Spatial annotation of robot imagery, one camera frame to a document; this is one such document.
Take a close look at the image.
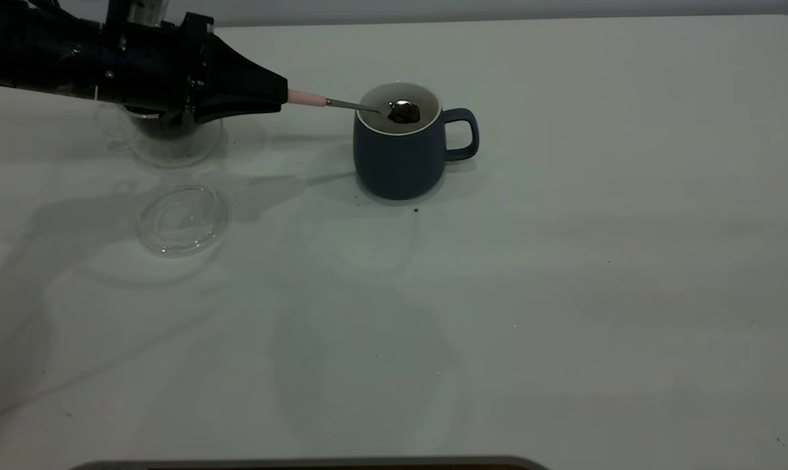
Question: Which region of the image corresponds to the clear double-wall glass cup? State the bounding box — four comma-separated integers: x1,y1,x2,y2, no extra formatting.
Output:
95,101,225,168

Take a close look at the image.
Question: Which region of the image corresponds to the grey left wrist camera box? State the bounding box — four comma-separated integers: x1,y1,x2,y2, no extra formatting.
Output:
105,0,171,28

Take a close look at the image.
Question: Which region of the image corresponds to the small clear glass dish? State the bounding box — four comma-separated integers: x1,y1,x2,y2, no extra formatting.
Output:
134,181,231,257

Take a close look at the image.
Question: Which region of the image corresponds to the dark grey-blue ceramic mug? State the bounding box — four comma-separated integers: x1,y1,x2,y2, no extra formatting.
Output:
353,82,480,201

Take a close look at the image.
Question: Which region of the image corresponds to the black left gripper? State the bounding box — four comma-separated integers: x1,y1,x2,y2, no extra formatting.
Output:
99,12,289,125

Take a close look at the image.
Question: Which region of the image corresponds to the spoonful of coffee beans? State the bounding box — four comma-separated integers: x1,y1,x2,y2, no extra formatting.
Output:
388,102,422,125

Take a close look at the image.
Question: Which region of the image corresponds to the pink-handled metal spoon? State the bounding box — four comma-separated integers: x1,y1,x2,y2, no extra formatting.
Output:
287,89,422,125

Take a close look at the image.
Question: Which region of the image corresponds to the pile of coffee beans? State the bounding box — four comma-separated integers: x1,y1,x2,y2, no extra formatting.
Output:
134,112,202,140

